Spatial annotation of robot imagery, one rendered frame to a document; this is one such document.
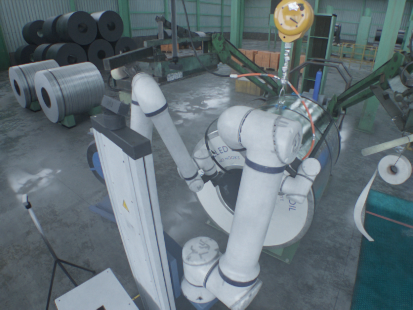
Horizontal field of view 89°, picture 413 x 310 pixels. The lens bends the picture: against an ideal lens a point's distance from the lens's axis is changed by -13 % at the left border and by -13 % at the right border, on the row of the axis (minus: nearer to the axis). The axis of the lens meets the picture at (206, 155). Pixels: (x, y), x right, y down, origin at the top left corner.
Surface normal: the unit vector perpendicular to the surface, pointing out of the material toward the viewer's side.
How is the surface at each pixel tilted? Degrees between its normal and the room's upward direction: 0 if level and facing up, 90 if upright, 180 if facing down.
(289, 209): 90
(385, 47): 90
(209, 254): 4
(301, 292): 0
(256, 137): 81
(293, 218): 90
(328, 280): 0
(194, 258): 8
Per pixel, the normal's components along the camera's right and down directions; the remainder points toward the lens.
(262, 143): -0.65, 0.24
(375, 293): 0.00, -0.87
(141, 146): 0.69, 0.36
